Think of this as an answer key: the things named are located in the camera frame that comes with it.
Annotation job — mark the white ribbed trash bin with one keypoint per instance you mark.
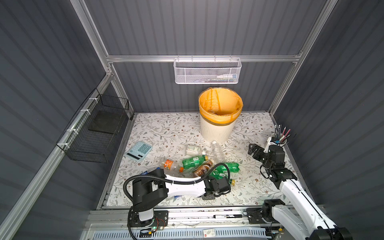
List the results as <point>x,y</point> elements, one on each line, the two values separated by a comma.
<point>215,132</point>

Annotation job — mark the orange label crushed bottle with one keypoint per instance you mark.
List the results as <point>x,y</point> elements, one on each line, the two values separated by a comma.
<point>172,167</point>

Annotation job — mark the white pencil cup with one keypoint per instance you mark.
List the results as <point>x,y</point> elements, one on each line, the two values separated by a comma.
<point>281,141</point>

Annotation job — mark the green bottle yellow cap upper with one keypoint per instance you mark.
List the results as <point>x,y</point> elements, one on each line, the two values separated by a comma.
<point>194,162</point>

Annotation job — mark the square clear bottle green label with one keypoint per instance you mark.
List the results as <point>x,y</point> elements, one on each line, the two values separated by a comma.
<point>192,150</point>

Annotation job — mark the white wire wall basket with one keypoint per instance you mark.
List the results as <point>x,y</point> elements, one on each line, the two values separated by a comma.
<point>200,71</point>

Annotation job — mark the orange bin liner bag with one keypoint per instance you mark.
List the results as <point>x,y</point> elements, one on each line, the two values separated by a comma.
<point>220,106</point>

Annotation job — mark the black wire wall basket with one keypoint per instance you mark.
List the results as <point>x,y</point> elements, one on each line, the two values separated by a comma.
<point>97,130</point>

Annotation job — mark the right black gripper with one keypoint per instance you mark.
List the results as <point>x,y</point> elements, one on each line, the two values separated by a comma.
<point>260,151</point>

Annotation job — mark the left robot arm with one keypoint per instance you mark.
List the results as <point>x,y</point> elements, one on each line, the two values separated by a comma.
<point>147,191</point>

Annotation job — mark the tall clear ribbed bottle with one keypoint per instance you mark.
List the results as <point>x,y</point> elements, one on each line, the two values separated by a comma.
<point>217,153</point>

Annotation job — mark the white tube in basket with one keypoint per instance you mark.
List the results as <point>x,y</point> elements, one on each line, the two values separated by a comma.
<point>225,77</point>

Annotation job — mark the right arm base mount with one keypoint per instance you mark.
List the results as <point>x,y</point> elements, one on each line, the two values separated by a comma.
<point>259,215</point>

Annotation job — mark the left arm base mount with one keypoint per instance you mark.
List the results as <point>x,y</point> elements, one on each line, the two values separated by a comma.
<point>150,218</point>

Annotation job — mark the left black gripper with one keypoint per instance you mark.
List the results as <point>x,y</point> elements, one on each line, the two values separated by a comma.
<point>211,179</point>

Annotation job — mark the green bottle yellow cap lower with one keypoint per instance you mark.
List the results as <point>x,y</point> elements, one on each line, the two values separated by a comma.
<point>219,175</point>

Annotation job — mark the brown tea bottle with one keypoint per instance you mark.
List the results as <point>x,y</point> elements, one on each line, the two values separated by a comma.
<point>203,169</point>

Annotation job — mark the green bottle yellow cap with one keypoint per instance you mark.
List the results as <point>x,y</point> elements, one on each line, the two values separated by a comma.
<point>194,162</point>
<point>219,175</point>

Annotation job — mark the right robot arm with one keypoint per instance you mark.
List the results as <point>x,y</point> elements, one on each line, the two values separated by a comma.
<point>312,223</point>

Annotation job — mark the teal calculator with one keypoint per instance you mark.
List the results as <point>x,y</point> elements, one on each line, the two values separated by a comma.
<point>138,152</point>

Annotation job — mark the green bottle white cap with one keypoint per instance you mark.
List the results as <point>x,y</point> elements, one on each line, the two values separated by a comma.
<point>233,167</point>

